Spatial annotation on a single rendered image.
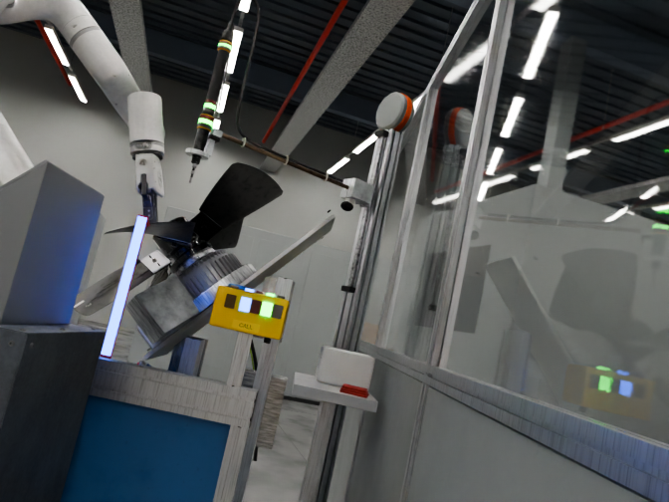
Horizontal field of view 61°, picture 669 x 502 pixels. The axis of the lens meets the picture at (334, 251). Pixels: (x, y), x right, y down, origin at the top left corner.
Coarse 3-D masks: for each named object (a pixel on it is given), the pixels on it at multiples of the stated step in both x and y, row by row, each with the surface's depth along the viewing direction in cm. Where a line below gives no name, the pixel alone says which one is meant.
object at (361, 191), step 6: (348, 180) 205; (354, 180) 202; (360, 180) 204; (354, 186) 202; (360, 186) 204; (366, 186) 205; (372, 186) 207; (342, 192) 206; (348, 192) 203; (354, 192) 202; (360, 192) 204; (366, 192) 206; (372, 192) 209; (354, 198) 204; (360, 198) 204; (366, 198) 206; (360, 204) 211; (366, 204) 208
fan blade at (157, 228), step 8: (152, 224) 141; (160, 224) 142; (168, 224) 142; (176, 224) 143; (184, 224) 143; (192, 224) 144; (112, 232) 144; (144, 232) 153; (152, 232) 153; (160, 232) 153; (168, 232) 152; (176, 232) 151; (184, 232) 151; (192, 232) 151; (184, 240) 161
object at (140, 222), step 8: (136, 224) 130; (144, 224) 131; (136, 232) 130; (136, 240) 130; (136, 248) 130; (128, 256) 130; (136, 256) 130; (128, 264) 129; (128, 272) 129; (120, 280) 129; (128, 280) 129; (120, 288) 129; (120, 296) 128; (120, 304) 128; (112, 312) 128; (120, 312) 128; (112, 320) 128; (112, 328) 127; (112, 336) 127; (104, 344) 127; (112, 344) 127; (104, 352) 127
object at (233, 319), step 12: (228, 288) 124; (216, 300) 124; (240, 300) 124; (264, 300) 125; (276, 300) 125; (216, 312) 124; (228, 312) 124; (240, 312) 124; (216, 324) 123; (228, 324) 123; (240, 324) 124; (252, 324) 124; (264, 324) 124; (276, 324) 124; (264, 336) 124; (276, 336) 124
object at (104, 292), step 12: (108, 276) 170; (120, 276) 167; (144, 276) 165; (96, 288) 166; (108, 288) 164; (132, 288) 162; (84, 300) 162; (96, 300) 160; (108, 300) 158; (84, 312) 155
